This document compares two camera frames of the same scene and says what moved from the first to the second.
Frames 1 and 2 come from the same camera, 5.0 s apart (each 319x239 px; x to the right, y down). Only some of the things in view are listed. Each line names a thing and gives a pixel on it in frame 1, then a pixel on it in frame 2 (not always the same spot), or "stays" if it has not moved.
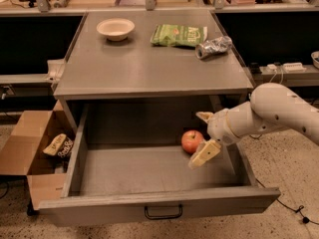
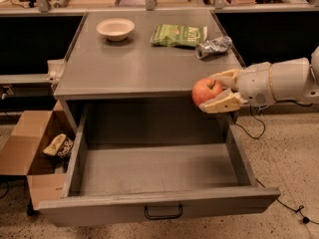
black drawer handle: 164,216 stays
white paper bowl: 116,29 stays
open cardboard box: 40,148 stays
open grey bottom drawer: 128,163 stays
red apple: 190,139 to 203,89
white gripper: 219,125 to 255,83
